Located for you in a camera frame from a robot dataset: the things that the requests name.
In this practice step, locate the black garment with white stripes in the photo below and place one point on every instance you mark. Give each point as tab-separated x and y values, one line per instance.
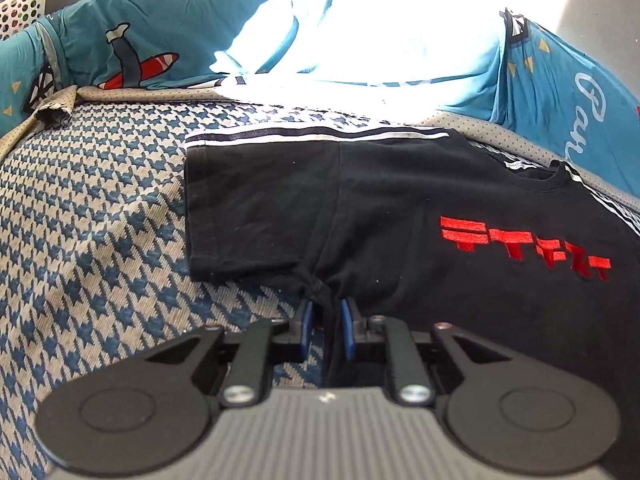
421	225

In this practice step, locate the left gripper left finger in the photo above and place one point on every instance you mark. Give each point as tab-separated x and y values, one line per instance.
148	411

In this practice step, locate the white perforated laundry basket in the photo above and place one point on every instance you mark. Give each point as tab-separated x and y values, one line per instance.
22	0

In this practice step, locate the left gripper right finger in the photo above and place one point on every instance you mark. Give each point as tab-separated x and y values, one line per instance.
503	408

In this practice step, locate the houndstooth blue beige mattress cover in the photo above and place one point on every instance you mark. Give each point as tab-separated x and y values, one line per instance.
94	269

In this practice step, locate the blue airplane print pillow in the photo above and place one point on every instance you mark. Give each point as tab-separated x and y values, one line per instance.
449	52
559	98

